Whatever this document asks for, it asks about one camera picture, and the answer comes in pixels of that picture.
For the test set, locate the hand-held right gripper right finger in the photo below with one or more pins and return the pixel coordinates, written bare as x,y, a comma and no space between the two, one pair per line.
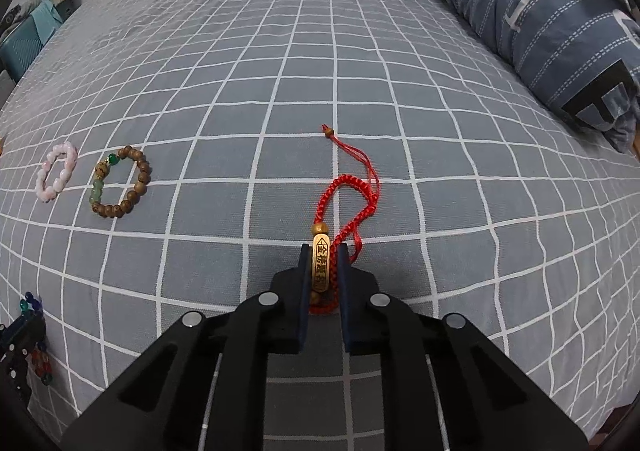
347,306

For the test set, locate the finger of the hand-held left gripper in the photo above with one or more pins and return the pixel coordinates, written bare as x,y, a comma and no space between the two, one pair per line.
17,341

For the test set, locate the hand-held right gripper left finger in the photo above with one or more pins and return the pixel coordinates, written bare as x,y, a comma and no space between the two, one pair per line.
300,306

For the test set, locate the grey checked bed sheet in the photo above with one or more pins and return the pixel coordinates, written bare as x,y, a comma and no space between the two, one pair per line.
300,56

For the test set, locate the teal suitcase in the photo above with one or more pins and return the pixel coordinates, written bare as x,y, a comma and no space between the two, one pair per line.
20,53

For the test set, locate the teal cloth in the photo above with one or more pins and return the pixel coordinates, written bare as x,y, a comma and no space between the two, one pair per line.
45,18

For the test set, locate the wooden headboard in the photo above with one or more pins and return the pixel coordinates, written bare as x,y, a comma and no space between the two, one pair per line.
636,146

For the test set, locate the folded grey lettered quilt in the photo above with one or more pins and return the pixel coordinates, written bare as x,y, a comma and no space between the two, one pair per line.
525,6

